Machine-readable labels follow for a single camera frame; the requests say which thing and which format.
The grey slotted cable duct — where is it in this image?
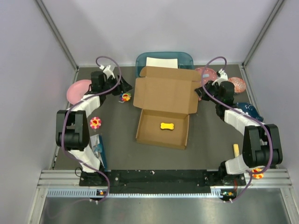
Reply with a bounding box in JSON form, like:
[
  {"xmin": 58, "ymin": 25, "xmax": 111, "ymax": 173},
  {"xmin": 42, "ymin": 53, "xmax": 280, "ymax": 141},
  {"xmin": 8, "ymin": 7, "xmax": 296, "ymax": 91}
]
[{"xmin": 47, "ymin": 189, "xmax": 235, "ymax": 198}]

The yellow bone toy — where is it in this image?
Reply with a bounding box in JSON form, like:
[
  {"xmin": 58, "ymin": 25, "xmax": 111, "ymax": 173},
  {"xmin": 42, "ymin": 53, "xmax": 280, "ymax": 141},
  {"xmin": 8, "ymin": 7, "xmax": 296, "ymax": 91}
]
[{"xmin": 160, "ymin": 122, "xmax": 175, "ymax": 131}]

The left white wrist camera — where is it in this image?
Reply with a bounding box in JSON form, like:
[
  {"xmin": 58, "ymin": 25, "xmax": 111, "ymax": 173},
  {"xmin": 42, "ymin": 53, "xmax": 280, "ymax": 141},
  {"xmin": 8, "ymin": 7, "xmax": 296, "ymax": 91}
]
[{"xmin": 99, "ymin": 64, "xmax": 115, "ymax": 79}]

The pink flower toy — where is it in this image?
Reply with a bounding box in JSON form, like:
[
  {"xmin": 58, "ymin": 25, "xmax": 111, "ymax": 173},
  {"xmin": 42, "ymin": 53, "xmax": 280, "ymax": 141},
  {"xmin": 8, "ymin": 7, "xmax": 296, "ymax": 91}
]
[{"xmin": 90, "ymin": 117, "xmax": 101, "ymax": 130}]

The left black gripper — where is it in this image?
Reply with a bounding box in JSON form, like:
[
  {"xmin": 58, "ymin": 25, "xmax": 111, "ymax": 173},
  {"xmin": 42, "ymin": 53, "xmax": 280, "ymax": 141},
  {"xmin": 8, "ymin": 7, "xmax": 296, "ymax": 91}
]
[{"xmin": 101, "ymin": 73, "xmax": 134, "ymax": 96}]

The pink dotted plate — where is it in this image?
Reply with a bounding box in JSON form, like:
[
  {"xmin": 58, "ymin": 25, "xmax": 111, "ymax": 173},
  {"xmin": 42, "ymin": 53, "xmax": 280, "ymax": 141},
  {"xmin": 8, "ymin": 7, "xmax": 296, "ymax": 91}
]
[{"xmin": 195, "ymin": 67, "xmax": 217, "ymax": 87}]

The teal plastic bin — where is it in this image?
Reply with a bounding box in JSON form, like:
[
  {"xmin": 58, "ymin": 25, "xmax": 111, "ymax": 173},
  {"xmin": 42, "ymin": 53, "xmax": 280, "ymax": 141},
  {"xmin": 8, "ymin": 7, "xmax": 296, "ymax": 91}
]
[{"xmin": 135, "ymin": 51, "xmax": 194, "ymax": 77}]

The blue packaged item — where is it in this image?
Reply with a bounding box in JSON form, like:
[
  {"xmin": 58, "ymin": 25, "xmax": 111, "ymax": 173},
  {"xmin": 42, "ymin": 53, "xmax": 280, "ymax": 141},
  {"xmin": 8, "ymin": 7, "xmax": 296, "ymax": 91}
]
[{"xmin": 90, "ymin": 134, "xmax": 107, "ymax": 170}]

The red patterned bowl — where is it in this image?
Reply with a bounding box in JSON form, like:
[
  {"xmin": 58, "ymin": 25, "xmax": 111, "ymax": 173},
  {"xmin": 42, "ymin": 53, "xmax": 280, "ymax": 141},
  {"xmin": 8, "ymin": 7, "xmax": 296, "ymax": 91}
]
[{"xmin": 228, "ymin": 77, "xmax": 246, "ymax": 94}]

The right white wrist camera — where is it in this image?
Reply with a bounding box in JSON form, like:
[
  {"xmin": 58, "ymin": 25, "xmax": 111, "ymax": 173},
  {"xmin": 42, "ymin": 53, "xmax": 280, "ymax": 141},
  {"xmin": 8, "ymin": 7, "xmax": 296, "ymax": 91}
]
[{"xmin": 213, "ymin": 69, "xmax": 228, "ymax": 85}]

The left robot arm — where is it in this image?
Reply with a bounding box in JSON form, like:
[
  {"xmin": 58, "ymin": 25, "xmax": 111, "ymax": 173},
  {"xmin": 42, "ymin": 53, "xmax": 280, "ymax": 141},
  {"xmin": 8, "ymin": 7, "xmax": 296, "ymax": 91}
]
[{"xmin": 56, "ymin": 70, "xmax": 133, "ymax": 185}]

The dark blue leaf dish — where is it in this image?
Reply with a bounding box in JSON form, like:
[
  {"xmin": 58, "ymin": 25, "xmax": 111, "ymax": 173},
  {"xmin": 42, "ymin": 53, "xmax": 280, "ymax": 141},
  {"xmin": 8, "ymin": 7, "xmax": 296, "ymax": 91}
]
[{"xmin": 236, "ymin": 102, "xmax": 264, "ymax": 122}]

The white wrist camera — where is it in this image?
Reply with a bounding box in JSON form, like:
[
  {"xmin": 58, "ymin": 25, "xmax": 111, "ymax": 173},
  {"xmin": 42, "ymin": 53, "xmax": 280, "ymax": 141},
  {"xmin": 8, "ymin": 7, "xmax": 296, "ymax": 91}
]
[
  {"xmin": 213, "ymin": 69, "xmax": 228, "ymax": 85},
  {"xmin": 99, "ymin": 64, "xmax": 115, "ymax": 79}
]

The wooden stick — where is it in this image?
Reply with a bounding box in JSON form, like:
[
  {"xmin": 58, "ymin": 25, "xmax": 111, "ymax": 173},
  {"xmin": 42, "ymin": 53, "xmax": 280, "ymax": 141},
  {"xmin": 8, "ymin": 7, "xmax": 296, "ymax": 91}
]
[{"xmin": 233, "ymin": 144, "xmax": 240, "ymax": 158}]

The pink round plate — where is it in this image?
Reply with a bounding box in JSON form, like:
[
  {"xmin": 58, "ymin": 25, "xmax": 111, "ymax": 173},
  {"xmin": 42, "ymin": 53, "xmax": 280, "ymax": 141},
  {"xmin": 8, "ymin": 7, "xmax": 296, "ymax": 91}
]
[{"xmin": 66, "ymin": 79, "xmax": 92, "ymax": 105}]

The white paper sheet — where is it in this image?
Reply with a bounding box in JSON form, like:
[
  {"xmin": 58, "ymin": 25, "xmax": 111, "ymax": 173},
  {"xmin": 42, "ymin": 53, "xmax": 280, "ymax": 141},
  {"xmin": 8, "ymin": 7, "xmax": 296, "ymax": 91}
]
[{"xmin": 146, "ymin": 57, "xmax": 178, "ymax": 69}]

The orange flower toy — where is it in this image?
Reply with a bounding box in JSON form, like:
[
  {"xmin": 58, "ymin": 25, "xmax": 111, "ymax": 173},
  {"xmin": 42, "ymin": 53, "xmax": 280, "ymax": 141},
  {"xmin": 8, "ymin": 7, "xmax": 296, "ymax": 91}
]
[{"xmin": 251, "ymin": 168, "xmax": 264, "ymax": 179}]

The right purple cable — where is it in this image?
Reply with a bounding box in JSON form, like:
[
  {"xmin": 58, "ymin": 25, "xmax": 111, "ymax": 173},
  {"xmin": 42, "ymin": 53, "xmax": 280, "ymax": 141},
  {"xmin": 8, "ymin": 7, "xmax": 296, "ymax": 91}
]
[{"xmin": 201, "ymin": 56, "xmax": 273, "ymax": 203}]

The brown cardboard box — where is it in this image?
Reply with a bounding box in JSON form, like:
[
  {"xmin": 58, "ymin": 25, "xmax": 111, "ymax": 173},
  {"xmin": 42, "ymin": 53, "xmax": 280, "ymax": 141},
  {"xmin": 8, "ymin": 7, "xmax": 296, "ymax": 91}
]
[{"xmin": 133, "ymin": 66, "xmax": 200, "ymax": 150}]

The rainbow flower toy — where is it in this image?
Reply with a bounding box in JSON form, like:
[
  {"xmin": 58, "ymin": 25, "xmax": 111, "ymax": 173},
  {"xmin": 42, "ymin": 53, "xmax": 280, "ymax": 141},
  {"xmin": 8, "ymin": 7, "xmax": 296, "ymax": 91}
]
[{"xmin": 119, "ymin": 93, "xmax": 131, "ymax": 103}]

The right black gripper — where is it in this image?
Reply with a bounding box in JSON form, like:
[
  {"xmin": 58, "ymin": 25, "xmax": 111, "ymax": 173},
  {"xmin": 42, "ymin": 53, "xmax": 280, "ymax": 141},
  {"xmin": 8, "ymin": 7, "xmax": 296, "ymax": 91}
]
[{"xmin": 194, "ymin": 80, "xmax": 222, "ymax": 105}]

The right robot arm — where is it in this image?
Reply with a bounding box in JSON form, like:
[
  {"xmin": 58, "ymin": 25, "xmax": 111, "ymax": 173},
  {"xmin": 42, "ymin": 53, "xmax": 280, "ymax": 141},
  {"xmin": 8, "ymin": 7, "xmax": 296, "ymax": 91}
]
[{"xmin": 195, "ymin": 81, "xmax": 283, "ymax": 185}]

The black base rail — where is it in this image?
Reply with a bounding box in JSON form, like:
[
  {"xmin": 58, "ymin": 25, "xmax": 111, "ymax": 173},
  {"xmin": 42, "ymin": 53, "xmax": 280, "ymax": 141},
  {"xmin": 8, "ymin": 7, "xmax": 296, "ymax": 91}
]
[{"xmin": 79, "ymin": 169, "xmax": 248, "ymax": 194}]

